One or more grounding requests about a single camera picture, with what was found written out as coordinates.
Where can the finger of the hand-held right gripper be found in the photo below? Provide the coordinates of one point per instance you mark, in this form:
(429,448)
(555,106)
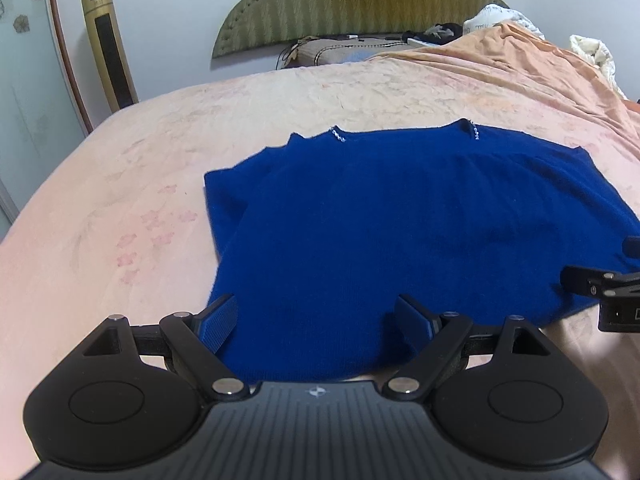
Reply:
(580,280)
(632,246)

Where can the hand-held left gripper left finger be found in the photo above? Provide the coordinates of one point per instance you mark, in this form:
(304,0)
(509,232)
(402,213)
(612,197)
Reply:
(220,322)

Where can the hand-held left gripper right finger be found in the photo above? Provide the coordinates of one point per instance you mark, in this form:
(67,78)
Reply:
(415,321)

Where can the blue beaded sweater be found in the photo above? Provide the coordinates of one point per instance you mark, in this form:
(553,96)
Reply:
(375,220)

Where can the dark clothes pile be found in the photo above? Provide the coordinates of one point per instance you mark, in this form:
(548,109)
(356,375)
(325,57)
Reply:
(435,34)

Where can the pink floral bed sheet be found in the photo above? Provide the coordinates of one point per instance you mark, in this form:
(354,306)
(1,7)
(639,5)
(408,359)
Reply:
(125,185)

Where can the white crumpled quilt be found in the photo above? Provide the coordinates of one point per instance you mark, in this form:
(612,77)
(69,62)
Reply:
(595,52)

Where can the orange blanket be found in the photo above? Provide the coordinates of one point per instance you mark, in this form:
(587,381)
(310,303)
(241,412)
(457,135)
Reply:
(525,70)

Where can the white printed pillow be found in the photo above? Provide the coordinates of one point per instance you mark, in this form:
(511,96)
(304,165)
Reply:
(487,17)

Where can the brown pillow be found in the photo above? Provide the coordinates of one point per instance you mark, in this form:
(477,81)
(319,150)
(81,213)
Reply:
(330,52)

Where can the gold tower fan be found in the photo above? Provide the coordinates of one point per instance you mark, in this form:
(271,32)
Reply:
(107,45)

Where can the frosted glass sliding door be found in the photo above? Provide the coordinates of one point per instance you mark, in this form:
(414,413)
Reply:
(30,85)

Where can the green padded headboard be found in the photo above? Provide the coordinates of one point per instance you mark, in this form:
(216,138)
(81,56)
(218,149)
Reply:
(350,0)

